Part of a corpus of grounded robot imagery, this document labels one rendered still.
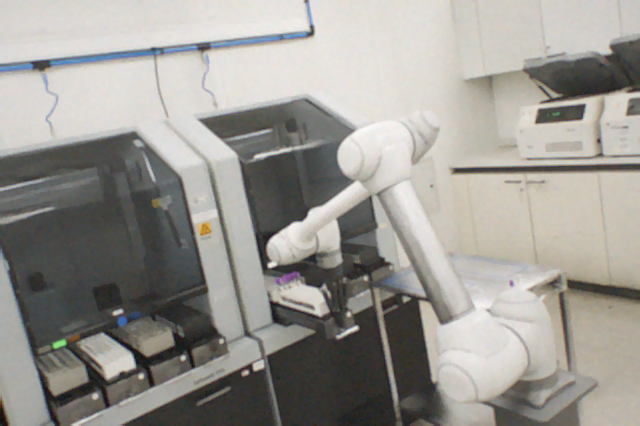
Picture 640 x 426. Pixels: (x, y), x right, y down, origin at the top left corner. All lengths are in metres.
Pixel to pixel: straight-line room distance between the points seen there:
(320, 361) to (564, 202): 2.26
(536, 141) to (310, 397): 2.45
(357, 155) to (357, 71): 2.68
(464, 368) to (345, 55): 2.93
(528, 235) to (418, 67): 1.44
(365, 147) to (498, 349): 0.59
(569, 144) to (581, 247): 0.68
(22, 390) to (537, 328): 1.55
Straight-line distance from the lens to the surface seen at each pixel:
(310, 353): 2.51
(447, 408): 2.61
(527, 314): 1.68
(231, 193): 2.32
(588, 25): 4.32
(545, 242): 4.41
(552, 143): 4.20
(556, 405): 1.76
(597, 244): 4.21
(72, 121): 3.28
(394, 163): 1.55
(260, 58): 3.75
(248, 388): 2.39
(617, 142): 3.98
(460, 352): 1.53
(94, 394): 2.15
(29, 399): 2.20
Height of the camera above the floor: 1.59
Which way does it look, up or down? 10 degrees down
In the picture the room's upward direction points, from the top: 11 degrees counter-clockwise
